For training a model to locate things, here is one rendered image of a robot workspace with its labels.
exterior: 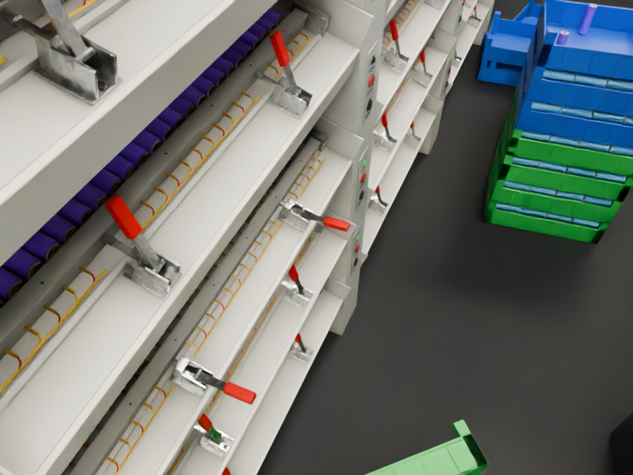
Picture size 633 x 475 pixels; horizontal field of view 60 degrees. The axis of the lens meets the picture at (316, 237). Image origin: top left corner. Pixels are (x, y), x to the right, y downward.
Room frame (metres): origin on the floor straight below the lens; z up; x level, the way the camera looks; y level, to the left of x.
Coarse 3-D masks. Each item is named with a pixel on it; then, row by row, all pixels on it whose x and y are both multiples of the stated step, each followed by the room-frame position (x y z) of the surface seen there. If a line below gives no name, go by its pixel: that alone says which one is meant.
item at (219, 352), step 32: (320, 128) 0.68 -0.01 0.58; (320, 160) 0.65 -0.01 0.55; (352, 160) 0.66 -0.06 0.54; (320, 192) 0.58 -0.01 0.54; (256, 256) 0.45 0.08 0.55; (288, 256) 0.46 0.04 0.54; (256, 288) 0.41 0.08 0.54; (224, 320) 0.36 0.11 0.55; (256, 320) 0.37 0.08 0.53; (192, 352) 0.31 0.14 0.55; (224, 352) 0.32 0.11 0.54; (128, 384) 0.27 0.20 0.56; (160, 416) 0.24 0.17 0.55; (192, 416) 0.24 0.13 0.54; (128, 448) 0.20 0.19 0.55; (160, 448) 0.21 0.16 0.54
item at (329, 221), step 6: (300, 210) 0.52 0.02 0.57; (300, 216) 0.52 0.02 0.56; (306, 216) 0.51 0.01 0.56; (312, 216) 0.51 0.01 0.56; (318, 216) 0.51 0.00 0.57; (324, 222) 0.50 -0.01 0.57; (330, 222) 0.50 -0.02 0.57; (336, 222) 0.50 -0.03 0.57; (342, 222) 0.50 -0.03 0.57; (348, 222) 0.50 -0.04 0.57; (336, 228) 0.49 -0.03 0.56; (342, 228) 0.49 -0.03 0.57; (348, 228) 0.49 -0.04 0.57
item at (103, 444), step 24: (312, 144) 0.65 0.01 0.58; (288, 168) 0.59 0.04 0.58; (312, 168) 0.61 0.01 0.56; (264, 216) 0.50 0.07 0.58; (240, 240) 0.46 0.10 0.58; (240, 264) 0.43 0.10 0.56; (216, 288) 0.38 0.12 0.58; (192, 312) 0.35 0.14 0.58; (168, 336) 0.31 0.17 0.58; (168, 360) 0.29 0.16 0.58; (144, 384) 0.26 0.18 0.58; (120, 408) 0.23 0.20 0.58; (120, 432) 0.21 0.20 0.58; (144, 432) 0.22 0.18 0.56; (96, 456) 0.19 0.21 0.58
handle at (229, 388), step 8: (200, 376) 0.28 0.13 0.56; (208, 376) 0.28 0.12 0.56; (208, 384) 0.27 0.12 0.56; (216, 384) 0.27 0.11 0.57; (224, 384) 0.27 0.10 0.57; (232, 384) 0.27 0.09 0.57; (224, 392) 0.26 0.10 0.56; (232, 392) 0.26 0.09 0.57; (240, 392) 0.26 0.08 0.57; (248, 392) 0.25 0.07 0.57; (240, 400) 0.25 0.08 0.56; (248, 400) 0.25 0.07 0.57
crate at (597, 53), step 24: (552, 0) 1.19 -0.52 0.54; (552, 24) 1.19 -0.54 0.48; (576, 24) 1.18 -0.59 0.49; (600, 24) 1.17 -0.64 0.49; (624, 24) 1.16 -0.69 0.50; (552, 48) 1.01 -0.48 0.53; (576, 48) 1.00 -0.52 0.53; (600, 48) 1.09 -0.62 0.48; (624, 48) 1.09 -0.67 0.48; (576, 72) 1.00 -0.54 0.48; (600, 72) 0.98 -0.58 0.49; (624, 72) 0.97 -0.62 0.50
